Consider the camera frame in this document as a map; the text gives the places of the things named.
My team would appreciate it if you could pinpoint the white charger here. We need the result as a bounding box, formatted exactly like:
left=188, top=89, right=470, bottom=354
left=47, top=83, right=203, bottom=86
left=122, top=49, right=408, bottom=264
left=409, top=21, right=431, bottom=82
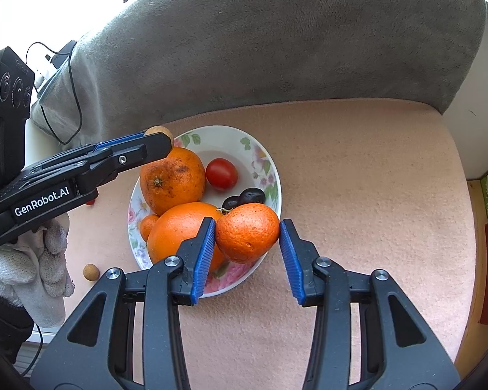
left=33, top=63, right=60, bottom=90

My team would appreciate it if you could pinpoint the person's left hand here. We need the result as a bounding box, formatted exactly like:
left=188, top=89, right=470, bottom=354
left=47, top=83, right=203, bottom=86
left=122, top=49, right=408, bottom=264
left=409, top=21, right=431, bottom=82
left=0, top=211, right=75, bottom=329

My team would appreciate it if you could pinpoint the tiny mandarin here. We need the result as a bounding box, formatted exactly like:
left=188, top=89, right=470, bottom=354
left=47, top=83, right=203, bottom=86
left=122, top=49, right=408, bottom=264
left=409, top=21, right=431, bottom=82
left=140, top=214, right=160, bottom=242

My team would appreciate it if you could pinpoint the thin black cable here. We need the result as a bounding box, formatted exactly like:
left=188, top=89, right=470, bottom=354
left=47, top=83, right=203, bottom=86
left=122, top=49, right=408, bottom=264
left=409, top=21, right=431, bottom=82
left=22, top=323, right=45, bottom=376

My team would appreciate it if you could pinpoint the spotted tangerine with stem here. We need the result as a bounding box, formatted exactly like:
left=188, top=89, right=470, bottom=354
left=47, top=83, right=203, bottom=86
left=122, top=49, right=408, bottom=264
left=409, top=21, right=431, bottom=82
left=140, top=147, right=207, bottom=216

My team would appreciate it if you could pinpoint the person's left forearm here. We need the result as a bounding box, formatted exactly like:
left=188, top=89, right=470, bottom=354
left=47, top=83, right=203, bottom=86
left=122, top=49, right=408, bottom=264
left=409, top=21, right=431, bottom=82
left=0, top=278, right=36, bottom=368

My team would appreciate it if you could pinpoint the small speckled tangerine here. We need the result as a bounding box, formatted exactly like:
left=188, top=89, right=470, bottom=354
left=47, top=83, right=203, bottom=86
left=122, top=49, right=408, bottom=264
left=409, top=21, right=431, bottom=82
left=215, top=203, right=280, bottom=265

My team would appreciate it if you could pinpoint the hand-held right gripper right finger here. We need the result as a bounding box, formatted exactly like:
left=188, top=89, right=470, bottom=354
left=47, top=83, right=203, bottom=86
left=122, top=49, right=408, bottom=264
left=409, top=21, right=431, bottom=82
left=279, top=218, right=461, bottom=390

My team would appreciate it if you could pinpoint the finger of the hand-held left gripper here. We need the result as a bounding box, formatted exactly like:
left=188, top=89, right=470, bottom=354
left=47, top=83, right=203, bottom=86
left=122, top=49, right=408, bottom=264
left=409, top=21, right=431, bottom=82
left=76, top=132, right=174, bottom=196
left=87, top=131, right=148, bottom=153

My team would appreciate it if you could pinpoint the grey blanket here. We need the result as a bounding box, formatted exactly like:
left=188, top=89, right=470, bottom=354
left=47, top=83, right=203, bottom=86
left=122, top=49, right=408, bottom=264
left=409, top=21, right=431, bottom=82
left=29, top=0, right=488, bottom=149

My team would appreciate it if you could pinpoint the black phone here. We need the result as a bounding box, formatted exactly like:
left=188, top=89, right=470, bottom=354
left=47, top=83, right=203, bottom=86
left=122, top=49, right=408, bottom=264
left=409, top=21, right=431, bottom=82
left=51, top=40, right=77, bottom=69

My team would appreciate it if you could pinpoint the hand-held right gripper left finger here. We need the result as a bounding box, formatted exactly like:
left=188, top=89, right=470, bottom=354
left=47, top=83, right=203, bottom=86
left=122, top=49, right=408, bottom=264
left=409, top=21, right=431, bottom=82
left=30, top=216, right=216, bottom=390

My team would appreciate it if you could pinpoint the large smooth orange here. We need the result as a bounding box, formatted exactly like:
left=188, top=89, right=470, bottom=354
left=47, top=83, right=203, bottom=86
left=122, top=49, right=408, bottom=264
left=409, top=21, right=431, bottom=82
left=147, top=202, right=225, bottom=273

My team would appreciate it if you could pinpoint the floral white plate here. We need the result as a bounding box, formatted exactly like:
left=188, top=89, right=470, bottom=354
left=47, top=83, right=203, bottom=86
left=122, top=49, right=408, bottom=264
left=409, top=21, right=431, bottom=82
left=127, top=126, right=283, bottom=299

